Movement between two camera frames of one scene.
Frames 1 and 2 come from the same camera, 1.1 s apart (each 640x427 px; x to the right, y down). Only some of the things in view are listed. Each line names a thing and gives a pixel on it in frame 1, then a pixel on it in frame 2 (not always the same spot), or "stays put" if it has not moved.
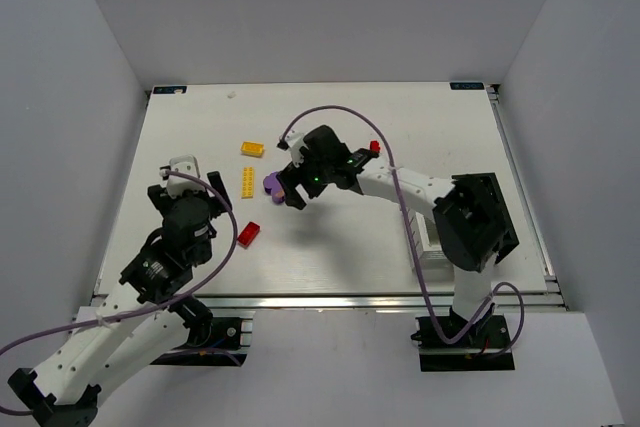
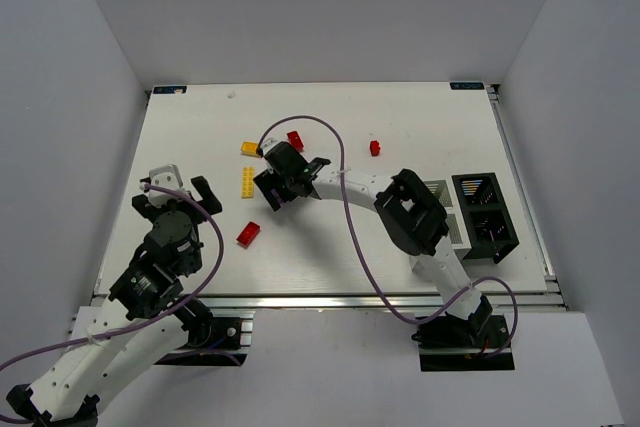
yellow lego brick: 252,148 stays put
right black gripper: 292,185 -> 273,190
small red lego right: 374,146 stays put
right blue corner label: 467,86 stays put
